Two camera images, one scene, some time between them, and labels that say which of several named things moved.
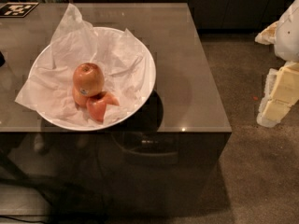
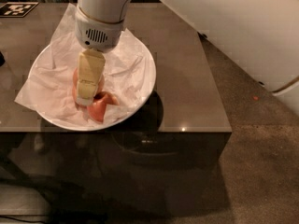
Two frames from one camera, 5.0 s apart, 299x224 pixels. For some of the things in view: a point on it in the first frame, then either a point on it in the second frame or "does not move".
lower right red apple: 96,105 does not move
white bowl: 92,79 does not move
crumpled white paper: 122,60 does not move
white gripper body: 288,36 -> 97,35
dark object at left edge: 2,60 does not move
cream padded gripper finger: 281,91 -> 90,70
